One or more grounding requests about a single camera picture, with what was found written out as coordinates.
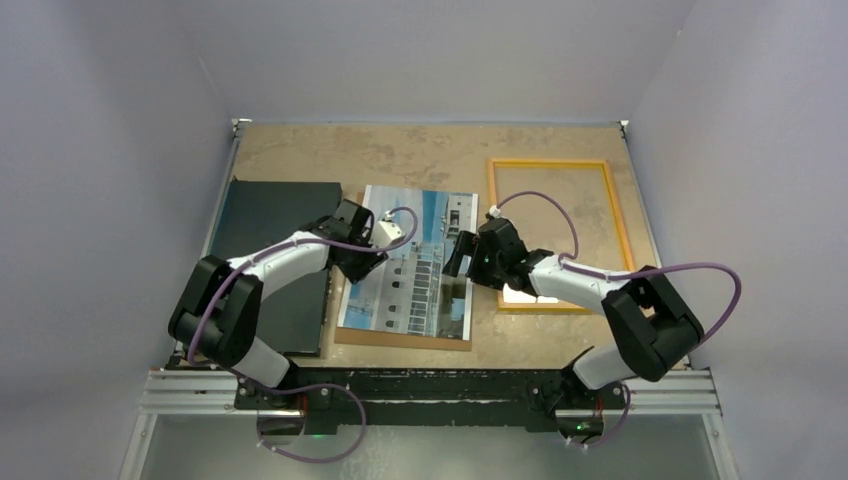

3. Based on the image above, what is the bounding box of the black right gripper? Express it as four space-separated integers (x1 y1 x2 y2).
444 231 506 292

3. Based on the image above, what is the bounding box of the building and sky photo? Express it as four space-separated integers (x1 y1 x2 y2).
336 184 480 342

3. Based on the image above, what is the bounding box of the yellow wooden picture frame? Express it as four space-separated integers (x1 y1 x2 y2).
486 157 635 315

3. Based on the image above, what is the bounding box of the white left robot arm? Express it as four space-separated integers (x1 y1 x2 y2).
167 200 405 409

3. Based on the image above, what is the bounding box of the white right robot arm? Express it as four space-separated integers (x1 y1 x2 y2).
442 218 705 407

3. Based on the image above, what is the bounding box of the black flat box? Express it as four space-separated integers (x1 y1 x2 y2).
168 180 342 358

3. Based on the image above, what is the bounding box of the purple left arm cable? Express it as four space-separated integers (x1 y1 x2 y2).
186 206 420 465

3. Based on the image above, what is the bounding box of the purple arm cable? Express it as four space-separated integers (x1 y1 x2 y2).
488 190 743 452
186 206 420 465

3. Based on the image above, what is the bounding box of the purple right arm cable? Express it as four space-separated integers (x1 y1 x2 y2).
488 190 743 452

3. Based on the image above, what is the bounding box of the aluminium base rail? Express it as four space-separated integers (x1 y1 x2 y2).
140 368 720 435

